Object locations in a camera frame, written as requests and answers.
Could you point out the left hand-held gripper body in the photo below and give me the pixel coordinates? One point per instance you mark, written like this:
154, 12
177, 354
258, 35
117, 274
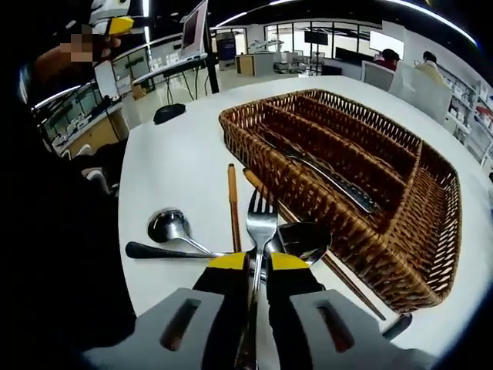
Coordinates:
102, 7

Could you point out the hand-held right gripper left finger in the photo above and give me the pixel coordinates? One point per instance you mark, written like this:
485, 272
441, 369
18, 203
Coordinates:
173, 335

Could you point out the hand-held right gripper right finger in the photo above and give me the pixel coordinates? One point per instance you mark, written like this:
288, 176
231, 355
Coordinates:
327, 339

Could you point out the brown wicker storage slots tray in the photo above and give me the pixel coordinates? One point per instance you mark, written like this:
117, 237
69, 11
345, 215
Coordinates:
423, 231

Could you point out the white storage shelf rack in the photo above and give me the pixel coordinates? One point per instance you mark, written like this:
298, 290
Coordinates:
462, 108

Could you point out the person's left hand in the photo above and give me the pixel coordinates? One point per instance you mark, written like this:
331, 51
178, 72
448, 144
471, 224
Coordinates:
108, 46

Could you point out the white laptop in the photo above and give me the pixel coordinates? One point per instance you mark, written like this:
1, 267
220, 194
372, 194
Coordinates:
192, 31

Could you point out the black computer mouse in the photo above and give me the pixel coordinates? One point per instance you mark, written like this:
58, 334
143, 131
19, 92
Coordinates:
169, 113

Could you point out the dark blue display board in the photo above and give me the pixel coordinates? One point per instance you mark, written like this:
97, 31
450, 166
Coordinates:
226, 46

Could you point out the person's black clothing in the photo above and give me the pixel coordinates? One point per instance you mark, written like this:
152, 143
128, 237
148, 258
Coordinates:
58, 250

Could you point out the wood and grey cabinet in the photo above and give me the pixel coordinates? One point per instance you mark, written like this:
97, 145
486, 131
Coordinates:
262, 63

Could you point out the black screen on stand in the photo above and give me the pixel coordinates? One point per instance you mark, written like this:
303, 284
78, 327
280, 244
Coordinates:
316, 37

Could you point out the black desk monitors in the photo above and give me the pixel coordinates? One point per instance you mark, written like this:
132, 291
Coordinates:
348, 54

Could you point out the grey mesh office chair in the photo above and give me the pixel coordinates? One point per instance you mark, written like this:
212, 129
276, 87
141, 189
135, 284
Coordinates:
420, 100

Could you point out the white office chair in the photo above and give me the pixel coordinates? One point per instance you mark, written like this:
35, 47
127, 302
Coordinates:
375, 75

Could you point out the bright white wall display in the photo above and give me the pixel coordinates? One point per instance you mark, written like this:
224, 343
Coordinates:
379, 40

